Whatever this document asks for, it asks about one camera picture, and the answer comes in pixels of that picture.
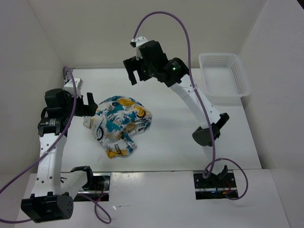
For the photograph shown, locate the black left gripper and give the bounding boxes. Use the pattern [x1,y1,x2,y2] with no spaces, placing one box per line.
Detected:
[63,90,97,118]

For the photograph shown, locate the patterned white yellow teal shorts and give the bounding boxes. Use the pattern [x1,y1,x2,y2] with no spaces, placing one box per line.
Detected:
[83,95,152,159]

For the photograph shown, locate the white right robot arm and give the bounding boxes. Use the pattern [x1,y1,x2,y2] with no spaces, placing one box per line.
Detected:
[123,37,229,147]

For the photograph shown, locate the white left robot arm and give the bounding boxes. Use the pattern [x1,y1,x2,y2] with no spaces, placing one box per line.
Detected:
[21,89,97,223]

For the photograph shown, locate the white plastic mesh basket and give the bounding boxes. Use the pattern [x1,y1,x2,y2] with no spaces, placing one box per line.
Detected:
[199,53,251,99]

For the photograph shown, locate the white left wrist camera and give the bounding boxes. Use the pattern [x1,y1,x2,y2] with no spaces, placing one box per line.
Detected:
[63,78,83,98]

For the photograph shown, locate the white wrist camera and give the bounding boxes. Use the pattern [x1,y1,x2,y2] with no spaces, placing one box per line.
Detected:
[130,37,148,48]
[63,78,83,98]

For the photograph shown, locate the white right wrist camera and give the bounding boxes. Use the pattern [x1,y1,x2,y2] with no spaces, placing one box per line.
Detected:
[130,37,148,48]

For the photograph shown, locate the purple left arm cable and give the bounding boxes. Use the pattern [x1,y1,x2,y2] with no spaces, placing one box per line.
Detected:
[0,66,112,224]

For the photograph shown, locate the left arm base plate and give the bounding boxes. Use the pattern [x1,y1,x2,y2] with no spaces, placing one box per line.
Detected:
[74,172,111,202]

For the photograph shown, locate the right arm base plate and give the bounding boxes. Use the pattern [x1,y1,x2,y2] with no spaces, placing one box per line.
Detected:
[193,171,238,200]

